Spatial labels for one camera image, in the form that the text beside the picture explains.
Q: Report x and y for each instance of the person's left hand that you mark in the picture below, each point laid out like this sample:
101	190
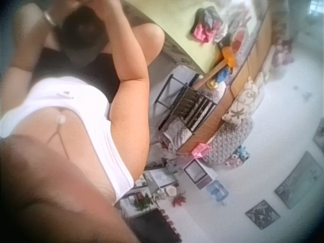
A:
60	8

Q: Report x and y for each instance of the person's right hand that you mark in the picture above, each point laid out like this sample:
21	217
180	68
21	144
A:
98	5

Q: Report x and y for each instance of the bed with green sheet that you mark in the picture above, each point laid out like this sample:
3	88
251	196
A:
177	17

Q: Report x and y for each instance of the pink and grey clothes pile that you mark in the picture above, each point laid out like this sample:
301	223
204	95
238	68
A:
203	27

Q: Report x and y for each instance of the black metal rack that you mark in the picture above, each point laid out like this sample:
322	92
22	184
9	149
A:
195	103

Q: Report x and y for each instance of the orange toy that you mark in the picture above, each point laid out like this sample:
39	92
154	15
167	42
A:
229	54

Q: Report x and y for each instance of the white and pink clothes pile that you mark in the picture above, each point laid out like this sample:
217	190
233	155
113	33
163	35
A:
236	27

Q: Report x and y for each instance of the blue toy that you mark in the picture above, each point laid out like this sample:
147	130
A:
224	75

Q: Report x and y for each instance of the patterned blanket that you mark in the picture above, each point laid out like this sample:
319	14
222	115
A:
177	136

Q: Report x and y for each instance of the wooden headboard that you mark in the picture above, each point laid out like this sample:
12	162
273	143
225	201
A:
210	124

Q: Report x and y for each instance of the cream floral pillow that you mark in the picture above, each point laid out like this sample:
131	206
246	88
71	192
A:
244	100

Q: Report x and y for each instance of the pink box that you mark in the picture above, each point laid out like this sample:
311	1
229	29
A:
200	150

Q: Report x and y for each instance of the cluttered table with papers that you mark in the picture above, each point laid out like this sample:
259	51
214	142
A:
157	179

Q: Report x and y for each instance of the grey patterned cushion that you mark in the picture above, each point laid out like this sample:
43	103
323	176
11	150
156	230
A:
227	143

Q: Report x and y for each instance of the black framed picture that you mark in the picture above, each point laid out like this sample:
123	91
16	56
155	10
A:
198	174

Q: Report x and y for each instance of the white hexagonal box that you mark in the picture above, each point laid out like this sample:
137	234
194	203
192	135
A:
171	191

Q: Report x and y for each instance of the green plant with red flower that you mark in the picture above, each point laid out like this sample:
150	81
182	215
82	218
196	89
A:
143	201

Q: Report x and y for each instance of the blue plush toys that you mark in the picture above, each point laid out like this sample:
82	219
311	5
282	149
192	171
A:
238	155

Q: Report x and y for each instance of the red flower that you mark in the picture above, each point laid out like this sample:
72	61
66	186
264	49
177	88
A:
179	199

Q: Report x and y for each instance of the blue water jug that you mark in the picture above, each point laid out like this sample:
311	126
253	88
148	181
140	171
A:
217	191

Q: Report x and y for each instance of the black keyboard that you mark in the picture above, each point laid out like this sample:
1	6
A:
149	226

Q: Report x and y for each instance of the small dark wall picture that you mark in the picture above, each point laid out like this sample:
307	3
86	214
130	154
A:
262	214

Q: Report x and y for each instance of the large grey wall picture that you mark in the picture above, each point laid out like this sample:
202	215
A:
301	181

